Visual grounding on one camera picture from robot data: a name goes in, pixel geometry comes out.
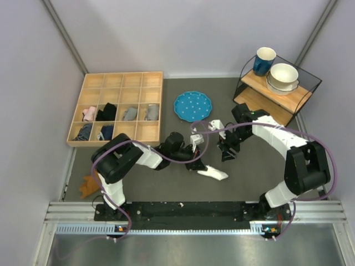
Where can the blue dotted plate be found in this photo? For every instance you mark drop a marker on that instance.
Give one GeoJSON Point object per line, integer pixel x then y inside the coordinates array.
{"type": "Point", "coordinates": [192, 106]}

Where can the white scalloped dish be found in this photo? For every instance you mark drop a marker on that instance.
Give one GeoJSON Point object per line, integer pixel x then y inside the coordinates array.
{"type": "Point", "coordinates": [281, 90]}

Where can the black wire wooden shelf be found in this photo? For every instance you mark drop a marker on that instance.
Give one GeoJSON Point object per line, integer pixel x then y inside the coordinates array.
{"type": "Point", "coordinates": [254, 91]}

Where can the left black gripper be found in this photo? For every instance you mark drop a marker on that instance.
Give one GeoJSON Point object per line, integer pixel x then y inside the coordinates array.
{"type": "Point", "coordinates": [196, 165]}

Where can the pink rolled underwear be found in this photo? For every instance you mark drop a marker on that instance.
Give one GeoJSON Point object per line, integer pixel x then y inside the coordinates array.
{"type": "Point", "coordinates": [89, 114]}

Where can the white bowl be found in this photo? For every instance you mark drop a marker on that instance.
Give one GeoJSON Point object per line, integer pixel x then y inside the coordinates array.
{"type": "Point", "coordinates": [284, 74]}

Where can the blue mug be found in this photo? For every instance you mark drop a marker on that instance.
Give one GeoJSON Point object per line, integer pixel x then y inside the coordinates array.
{"type": "Point", "coordinates": [264, 59]}

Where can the light grey rolled underwear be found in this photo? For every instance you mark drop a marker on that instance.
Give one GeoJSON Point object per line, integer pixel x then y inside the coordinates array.
{"type": "Point", "coordinates": [152, 113]}

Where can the white underwear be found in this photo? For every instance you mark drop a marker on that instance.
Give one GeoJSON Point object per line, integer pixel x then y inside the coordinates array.
{"type": "Point", "coordinates": [212, 172]}

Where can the navy rolled underwear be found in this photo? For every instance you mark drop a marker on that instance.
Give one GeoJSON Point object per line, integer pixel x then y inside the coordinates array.
{"type": "Point", "coordinates": [106, 133]}

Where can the orange brown cloth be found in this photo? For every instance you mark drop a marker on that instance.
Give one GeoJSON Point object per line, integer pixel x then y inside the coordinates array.
{"type": "Point", "coordinates": [90, 185]}

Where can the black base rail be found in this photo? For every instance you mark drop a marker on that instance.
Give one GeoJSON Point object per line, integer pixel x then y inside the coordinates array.
{"type": "Point", "coordinates": [200, 215]}

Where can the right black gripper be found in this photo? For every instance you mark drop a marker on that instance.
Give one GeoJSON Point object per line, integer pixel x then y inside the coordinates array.
{"type": "Point", "coordinates": [226, 143]}

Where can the black rolled underwear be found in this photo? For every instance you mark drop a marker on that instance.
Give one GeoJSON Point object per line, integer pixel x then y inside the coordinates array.
{"type": "Point", "coordinates": [107, 114]}

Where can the denim blue rolled underwear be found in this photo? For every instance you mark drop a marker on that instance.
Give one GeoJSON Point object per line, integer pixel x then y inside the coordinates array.
{"type": "Point", "coordinates": [84, 133]}

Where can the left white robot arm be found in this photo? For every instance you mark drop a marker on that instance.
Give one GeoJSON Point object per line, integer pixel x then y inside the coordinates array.
{"type": "Point", "coordinates": [116, 158]}

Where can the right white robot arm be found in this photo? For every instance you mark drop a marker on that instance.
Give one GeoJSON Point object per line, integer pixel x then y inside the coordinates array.
{"type": "Point", "coordinates": [306, 166]}

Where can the wooden compartment organizer box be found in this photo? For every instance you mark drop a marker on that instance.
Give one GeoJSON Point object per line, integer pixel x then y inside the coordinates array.
{"type": "Point", "coordinates": [113, 103]}

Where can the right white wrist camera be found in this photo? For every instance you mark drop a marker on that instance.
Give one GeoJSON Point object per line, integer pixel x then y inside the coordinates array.
{"type": "Point", "coordinates": [217, 125]}

